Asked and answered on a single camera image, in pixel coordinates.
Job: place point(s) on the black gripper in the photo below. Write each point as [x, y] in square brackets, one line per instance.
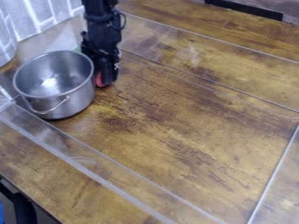
[100, 29]

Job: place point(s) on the pink spoon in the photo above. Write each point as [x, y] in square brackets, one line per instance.
[100, 84]

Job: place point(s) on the stainless steel pot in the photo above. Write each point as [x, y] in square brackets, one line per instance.
[54, 83]

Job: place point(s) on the white patterned curtain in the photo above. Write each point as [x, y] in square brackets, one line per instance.
[28, 17]

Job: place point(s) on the clear acrylic table barrier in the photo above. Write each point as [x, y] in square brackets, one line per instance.
[189, 142]

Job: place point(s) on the black bar at back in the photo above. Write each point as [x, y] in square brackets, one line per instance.
[245, 9]

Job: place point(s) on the black table leg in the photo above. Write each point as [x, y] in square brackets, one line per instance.
[22, 206]

